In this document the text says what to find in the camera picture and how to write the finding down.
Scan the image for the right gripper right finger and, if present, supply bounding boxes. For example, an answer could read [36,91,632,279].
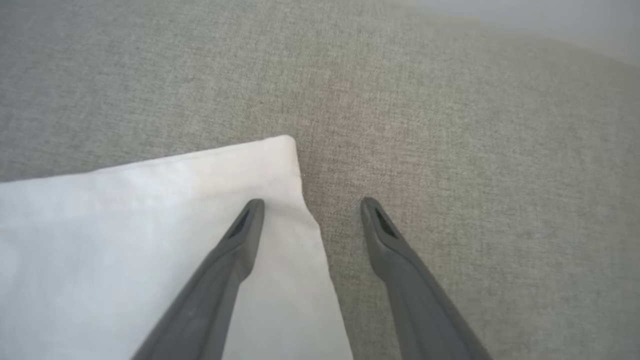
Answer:
[361,197,493,360]

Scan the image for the red and white jersey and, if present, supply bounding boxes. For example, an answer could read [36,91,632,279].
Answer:
[0,135,354,360]

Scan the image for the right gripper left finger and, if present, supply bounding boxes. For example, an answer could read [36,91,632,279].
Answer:
[131,199,265,360]

